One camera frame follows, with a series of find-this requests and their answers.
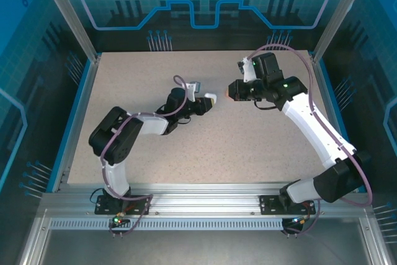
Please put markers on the white earbud charging case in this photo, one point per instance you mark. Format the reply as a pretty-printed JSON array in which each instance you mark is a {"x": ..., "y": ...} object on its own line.
[{"x": 211, "y": 96}]

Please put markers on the pink earbud charging case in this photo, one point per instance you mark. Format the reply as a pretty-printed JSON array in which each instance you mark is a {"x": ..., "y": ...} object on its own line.
[{"x": 227, "y": 93}]

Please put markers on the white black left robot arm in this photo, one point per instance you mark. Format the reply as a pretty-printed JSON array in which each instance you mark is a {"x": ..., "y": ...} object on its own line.
[{"x": 118, "y": 141}]

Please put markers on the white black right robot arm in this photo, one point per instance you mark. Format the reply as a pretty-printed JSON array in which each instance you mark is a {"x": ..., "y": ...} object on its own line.
[{"x": 310, "y": 128}]

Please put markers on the small connector with lights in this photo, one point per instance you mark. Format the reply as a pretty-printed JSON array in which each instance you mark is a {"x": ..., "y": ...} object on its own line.
[
  {"x": 119, "y": 220},
  {"x": 299, "y": 220}
]

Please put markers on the metal shelf panel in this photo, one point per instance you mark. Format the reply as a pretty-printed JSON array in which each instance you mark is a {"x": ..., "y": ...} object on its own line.
[{"x": 198, "y": 249}]

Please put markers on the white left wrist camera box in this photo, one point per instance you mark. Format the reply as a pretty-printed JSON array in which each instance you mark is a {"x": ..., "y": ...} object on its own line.
[{"x": 195, "y": 88}]

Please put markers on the aluminium table side rail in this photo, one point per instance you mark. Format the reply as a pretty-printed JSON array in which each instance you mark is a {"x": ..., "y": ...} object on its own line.
[
  {"x": 332, "y": 113},
  {"x": 80, "y": 113}
]

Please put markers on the aluminium mounting rail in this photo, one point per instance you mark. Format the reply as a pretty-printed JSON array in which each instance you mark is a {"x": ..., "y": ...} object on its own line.
[{"x": 204, "y": 200}]

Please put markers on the aluminium frame post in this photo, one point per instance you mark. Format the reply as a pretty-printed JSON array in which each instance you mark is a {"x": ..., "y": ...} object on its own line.
[
  {"x": 68, "y": 16},
  {"x": 341, "y": 13}
]

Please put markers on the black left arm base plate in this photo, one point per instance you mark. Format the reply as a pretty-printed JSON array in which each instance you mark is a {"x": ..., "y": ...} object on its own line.
[{"x": 141, "y": 203}]

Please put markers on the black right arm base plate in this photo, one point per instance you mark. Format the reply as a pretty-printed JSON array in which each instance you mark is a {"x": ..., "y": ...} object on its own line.
[{"x": 270, "y": 204}]

